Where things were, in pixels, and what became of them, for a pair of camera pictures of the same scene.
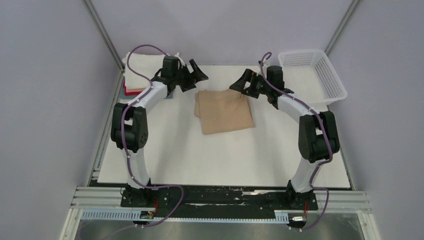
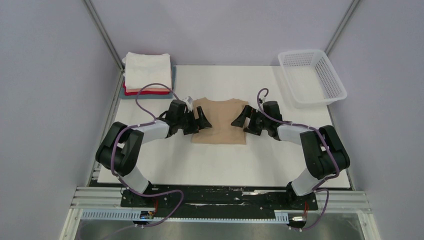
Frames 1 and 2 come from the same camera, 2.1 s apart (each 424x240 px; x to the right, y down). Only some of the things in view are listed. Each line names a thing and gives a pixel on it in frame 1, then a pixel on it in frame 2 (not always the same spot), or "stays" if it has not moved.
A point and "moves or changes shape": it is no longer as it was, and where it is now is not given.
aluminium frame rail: x=339 y=202 stays
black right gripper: x=240 y=85 → x=240 y=121
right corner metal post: x=341 y=27 stays
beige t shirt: x=222 y=111 moves or changes shape
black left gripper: x=198 y=76 → x=197 y=124
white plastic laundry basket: x=310 y=76 stays
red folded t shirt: x=129 y=93 stays
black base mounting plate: x=165 y=198 stays
